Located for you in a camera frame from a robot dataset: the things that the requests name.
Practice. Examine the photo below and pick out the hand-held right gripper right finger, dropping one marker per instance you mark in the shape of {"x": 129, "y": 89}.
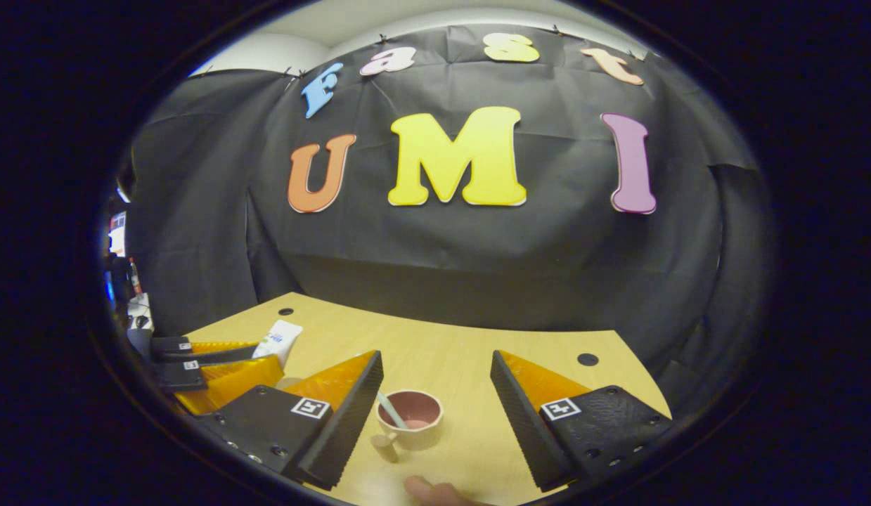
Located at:
{"x": 519, "y": 414}

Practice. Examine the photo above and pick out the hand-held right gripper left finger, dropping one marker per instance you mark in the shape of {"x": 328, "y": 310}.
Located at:
{"x": 351, "y": 414}

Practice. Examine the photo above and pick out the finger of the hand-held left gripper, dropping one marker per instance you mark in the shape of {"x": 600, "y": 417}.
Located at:
{"x": 196, "y": 351}
{"x": 231, "y": 383}

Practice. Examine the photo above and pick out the white toothbrush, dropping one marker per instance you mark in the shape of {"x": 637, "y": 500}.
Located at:
{"x": 393, "y": 411}

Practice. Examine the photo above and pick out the white toothpaste tube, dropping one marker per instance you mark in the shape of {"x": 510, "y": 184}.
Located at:
{"x": 279, "y": 341}

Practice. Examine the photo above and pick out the beige cup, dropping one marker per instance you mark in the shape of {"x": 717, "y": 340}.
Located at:
{"x": 421, "y": 432}

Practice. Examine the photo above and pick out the wooden desktop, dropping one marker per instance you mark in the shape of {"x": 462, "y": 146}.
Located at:
{"x": 463, "y": 358}

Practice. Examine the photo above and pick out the white side desk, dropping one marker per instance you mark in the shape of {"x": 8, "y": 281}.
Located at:
{"x": 140, "y": 309}

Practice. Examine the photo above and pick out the red label bottle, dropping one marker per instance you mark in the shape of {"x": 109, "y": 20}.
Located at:
{"x": 135, "y": 277}

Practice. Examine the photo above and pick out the computer monitor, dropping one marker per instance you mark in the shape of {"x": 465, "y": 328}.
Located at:
{"x": 117, "y": 235}

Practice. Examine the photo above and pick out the black backdrop cloth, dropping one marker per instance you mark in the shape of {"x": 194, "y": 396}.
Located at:
{"x": 477, "y": 267}

